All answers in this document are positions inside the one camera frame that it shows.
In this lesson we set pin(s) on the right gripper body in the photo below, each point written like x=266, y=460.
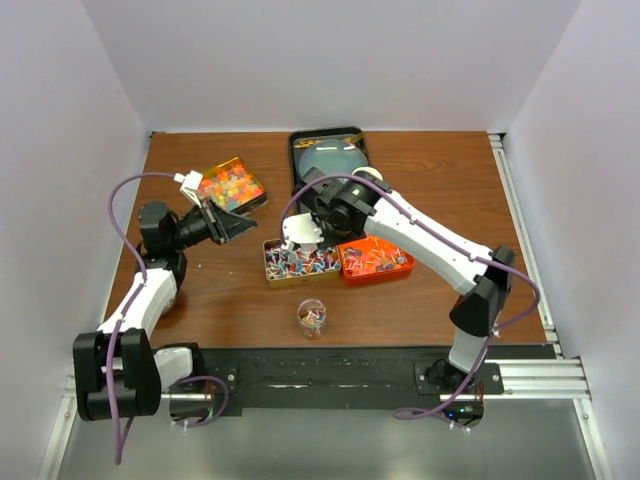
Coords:
x=332, y=234

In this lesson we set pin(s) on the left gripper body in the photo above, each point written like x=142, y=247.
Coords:
x=201, y=226

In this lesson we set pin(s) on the gold tin of gummy candies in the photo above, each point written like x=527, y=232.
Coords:
x=233, y=187

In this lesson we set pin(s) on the orange tray of lollipops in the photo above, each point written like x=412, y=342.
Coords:
x=373, y=260

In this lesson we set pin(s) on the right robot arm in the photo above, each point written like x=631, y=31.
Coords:
x=481, y=276

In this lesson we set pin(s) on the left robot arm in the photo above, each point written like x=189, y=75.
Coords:
x=117, y=372

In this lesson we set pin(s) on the dark green mug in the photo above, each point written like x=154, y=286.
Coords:
x=370, y=171

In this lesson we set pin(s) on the blue-grey ceramic plate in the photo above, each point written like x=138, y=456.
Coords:
x=332, y=157

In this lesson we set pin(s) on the silver patterned bowl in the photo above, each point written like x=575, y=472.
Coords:
x=169, y=304

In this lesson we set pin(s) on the gold fork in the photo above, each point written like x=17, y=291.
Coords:
x=304, y=143

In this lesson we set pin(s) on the black serving tray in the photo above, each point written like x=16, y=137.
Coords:
x=295, y=154

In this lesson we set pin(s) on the clear glass jar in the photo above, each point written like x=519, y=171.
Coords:
x=311, y=315

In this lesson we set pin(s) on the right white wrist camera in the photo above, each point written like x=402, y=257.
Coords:
x=300, y=232

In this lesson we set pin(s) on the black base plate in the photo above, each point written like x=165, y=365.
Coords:
x=360, y=378

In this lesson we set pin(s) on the aluminium frame rail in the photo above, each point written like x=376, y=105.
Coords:
x=541, y=427

